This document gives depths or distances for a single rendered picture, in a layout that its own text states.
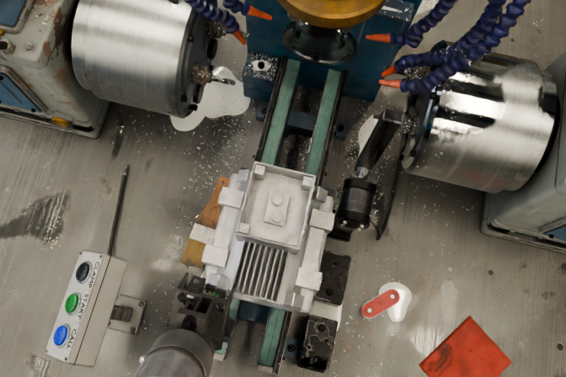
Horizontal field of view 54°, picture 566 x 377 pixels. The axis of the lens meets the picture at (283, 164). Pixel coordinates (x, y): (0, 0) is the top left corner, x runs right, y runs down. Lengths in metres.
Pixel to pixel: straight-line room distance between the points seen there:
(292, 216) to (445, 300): 0.47
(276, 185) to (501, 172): 0.38
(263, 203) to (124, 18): 0.38
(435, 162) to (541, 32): 0.64
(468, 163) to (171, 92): 0.52
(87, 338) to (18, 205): 0.46
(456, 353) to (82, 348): 0.72
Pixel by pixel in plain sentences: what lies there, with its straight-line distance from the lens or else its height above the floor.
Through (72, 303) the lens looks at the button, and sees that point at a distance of 0.95.
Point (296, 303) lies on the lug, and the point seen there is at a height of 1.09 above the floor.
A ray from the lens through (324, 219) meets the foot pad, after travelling 0.93.
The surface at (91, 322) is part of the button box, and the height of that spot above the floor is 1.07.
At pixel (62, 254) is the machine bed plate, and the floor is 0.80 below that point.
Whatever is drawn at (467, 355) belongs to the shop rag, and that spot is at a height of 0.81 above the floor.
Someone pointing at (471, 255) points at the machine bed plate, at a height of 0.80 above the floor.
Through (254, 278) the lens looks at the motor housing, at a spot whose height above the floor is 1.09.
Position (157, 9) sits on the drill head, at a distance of 0.98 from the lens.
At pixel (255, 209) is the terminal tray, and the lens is 0.89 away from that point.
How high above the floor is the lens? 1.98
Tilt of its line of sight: 73 degrees down
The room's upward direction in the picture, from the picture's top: 7 degrees clockwise
